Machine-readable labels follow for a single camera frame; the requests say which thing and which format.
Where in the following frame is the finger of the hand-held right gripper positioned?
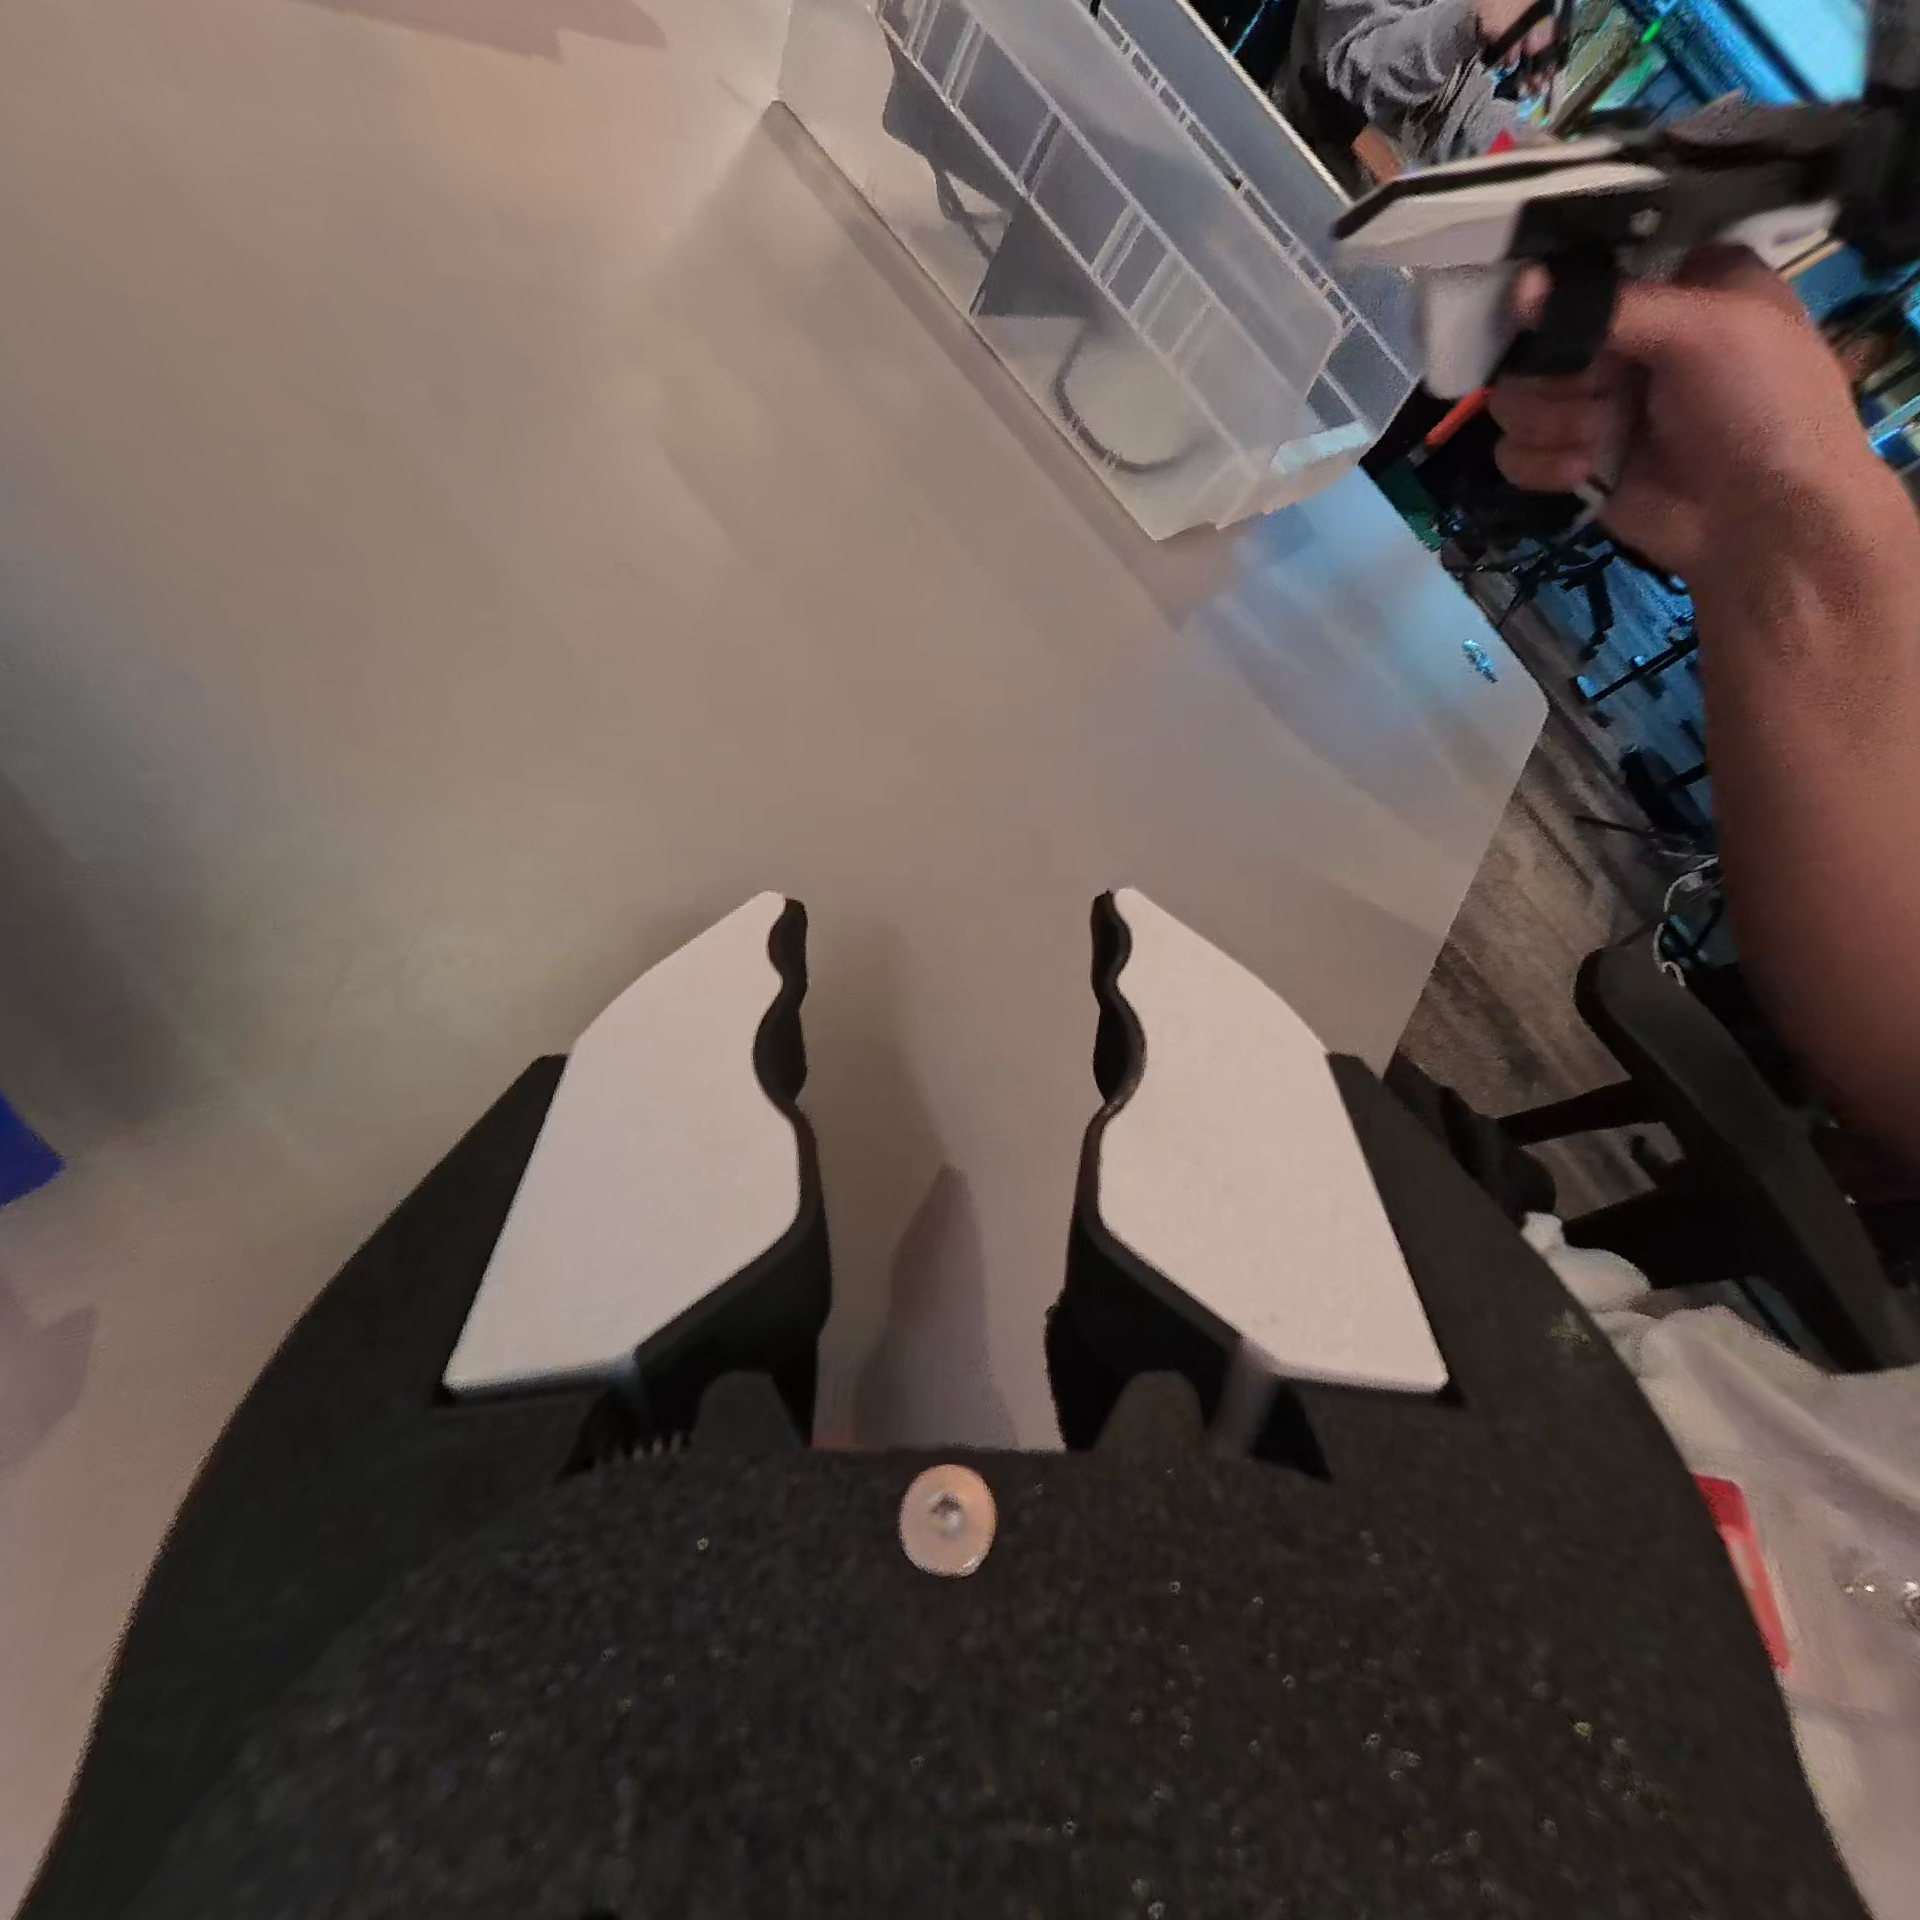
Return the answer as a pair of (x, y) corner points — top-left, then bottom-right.
(1333, 141), (1671, 275)
(1369, 134), (1632, 192)

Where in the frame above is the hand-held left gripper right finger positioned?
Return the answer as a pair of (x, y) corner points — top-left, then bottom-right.
(1048, 886), (1450, 1397)

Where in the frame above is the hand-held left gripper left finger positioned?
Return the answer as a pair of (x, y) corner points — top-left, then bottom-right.
(440, 892), (830, 1397)

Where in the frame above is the clear plastic bin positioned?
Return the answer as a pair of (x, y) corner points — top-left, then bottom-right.
(777, 0), (1426, 545)

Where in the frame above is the blue plastic bin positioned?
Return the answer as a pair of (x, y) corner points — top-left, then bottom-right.
(0, 1093), (68, 1212)

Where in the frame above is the person's right forearm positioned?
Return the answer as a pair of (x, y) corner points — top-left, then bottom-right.
(1649, 434), (1920, 1163)

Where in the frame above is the grey desk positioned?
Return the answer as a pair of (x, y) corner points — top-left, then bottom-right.
(0, 0), (1549, 1920)

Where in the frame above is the person's right hand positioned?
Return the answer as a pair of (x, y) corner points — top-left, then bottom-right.
(1485, 246), (1869, 586)

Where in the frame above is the black office chair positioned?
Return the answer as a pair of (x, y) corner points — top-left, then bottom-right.
(1388, 941), (1920, 1374)

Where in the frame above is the person's white shirt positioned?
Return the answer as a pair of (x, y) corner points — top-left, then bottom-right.
(1522, 1217), (1920, 1920)

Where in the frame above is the black hub cable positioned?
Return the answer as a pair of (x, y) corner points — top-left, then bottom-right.
(877, 36), (1209, 480)

